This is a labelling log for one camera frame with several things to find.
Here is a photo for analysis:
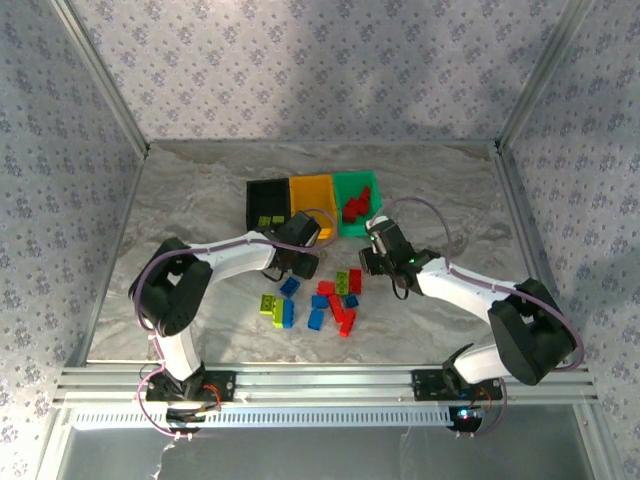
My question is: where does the green plastic bin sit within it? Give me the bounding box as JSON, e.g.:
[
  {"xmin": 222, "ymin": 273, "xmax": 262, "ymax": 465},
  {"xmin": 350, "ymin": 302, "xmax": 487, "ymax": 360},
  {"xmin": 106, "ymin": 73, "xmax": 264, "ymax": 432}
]
[{"xmin": 332, "ymin": 169, "xmax": 385, "ymax": 239}]

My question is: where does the yellow plastic bin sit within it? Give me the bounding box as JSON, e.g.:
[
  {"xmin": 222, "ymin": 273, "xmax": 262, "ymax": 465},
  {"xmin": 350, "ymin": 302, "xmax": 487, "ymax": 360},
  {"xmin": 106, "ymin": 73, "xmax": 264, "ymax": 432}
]
[{"xmin": 288, "ymin": 173, "xmax": 340, "ymax": 241}]

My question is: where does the black plastic bin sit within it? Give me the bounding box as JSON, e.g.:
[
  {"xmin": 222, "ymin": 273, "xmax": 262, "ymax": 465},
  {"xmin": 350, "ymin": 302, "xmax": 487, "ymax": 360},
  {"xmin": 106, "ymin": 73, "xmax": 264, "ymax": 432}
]
[{"xmin": 245, "ymin": 177, "xmax": 294, "ymax": 235}]

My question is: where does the black circuit board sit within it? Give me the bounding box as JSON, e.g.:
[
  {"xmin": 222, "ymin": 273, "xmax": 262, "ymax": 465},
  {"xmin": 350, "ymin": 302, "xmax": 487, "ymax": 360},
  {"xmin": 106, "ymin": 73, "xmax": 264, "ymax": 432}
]
[
  {"xmin": 165, "ymin": 407, "xmax": 207, "ymax": 434},
  {"xmin": 448, "ymin": 405, "xmax": 486, "ymax": 434}
]

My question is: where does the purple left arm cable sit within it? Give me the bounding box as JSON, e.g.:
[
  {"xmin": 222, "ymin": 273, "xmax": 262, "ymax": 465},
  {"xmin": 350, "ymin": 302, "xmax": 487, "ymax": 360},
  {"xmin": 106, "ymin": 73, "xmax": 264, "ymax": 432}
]
[{"xmin": 130, "ymin": 208, "xmax": 338, "ymax": 441}]

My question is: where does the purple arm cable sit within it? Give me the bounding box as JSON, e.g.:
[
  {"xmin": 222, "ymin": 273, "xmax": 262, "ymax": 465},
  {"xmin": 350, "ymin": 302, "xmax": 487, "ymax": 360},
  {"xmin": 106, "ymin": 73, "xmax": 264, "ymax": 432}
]
[
  {"xmin": 130, "ymin": 208, "xmax": 338, "ymax": 441},
  {"xmin": 367, "ymin": 196, "xmax": 586, "ymax": 441}
]

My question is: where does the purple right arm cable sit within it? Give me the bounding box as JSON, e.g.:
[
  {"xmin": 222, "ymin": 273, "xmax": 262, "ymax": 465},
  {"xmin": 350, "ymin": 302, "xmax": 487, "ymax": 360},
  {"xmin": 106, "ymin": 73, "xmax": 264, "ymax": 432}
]
[{"xmin": 367, "ymin": 196, "xmax": 586, "ymax": 441}]

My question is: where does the aluminium frame rail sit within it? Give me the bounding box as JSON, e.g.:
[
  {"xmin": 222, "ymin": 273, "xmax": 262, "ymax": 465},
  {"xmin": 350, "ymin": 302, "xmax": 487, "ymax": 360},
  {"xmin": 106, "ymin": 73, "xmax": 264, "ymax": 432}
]
[
  {"xmin": 67, "ymin": 147, "xmax": 151, "ymax": 369},
  {"xmin": 492, "ymin": 147, "xmax": 591, "ymax": 371}
]

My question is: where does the wide aluminium base rail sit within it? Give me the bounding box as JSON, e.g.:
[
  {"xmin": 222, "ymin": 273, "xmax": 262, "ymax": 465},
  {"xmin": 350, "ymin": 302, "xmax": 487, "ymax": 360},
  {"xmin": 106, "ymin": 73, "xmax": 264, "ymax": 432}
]
[{"xmin": 52, "ymin": 364, "xmax": 599, "ymax": 406}]

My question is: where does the white slotted cable duct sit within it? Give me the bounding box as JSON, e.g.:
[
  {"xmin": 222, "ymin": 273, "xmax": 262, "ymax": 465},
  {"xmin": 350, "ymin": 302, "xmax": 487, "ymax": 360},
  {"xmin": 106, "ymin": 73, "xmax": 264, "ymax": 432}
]
[{"xmin": 72, "ymin": 405, "xmax": 459, "ymax": 430}]

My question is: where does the aluminium frame post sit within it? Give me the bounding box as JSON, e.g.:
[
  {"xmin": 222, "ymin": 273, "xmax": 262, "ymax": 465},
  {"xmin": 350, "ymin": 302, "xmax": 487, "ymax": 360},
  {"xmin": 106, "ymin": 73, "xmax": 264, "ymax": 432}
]
[
  {"xmin": 48, "ymin": 0, "xmax": 151, "ymax": 156},
  {"xmin": 494, "ymin": 0, "xmax": 599, "ymax": 154}
]

